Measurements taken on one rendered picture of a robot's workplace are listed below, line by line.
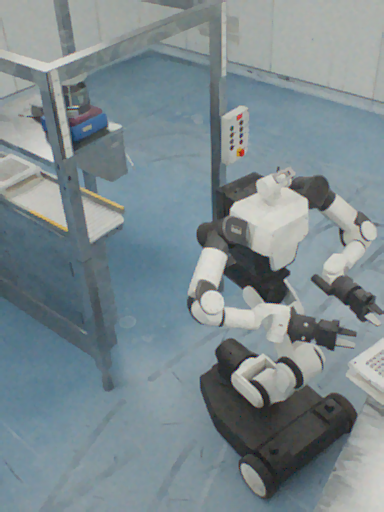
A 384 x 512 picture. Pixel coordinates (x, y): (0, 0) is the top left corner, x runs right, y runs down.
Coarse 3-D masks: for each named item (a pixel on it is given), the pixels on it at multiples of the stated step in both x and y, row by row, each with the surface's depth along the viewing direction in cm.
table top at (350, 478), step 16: (368, 400) 189; (368, 416) 184; (352, 432) 180; (368, 432) 180; (352, 448) 175; (368, 448) 175; (336, 464) 171; (352, 464) 171; (368, 464) 171; (336, 480) 167; (352, 480) 167; (368, 480) 167; (336, 496) 164; (352, 496) 163; (368, 496) 163
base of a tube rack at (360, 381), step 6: (348, 372) 195; (354, 378) 193; (360, 378) 193; (360, 384) 192; (366, 384) 191; (366, 390) 191; (372, 390) 189; (378, 390) 189; (372, 396) 189; (378, 396) 187
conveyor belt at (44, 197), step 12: (24, 192) 293; (36, 192) 292; (48, 192) 292; (24, 204) 284; (36, 204) 284; (48, 204) 283; (60, 204) 283; (84, 204) 282; (96, 204) 282; (48, 216) 275; (60, 216) 275; (96, 216) 274; (108, 216) 273; (120, 216) 274; (96, 228) 266; (108, 228) 268
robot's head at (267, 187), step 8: (280, 176) 204; (256, 184) 205; (264, 184) 201; (272, 184) 201; (280, 184) 204; (288, 184) 206; (264, 192) 203; (272, 192) 202; (280, 192) 208; (272, 200) 206
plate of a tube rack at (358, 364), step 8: (376, 344) 198; (368, 352) 196; (376, 352) 195; (352, 360) 193; (360, 360) 193; (352, 368) 192; (360, 368) 190; (368, 368) 190; (368, 376) 188; (376, 376) 187; (376, 384) 185
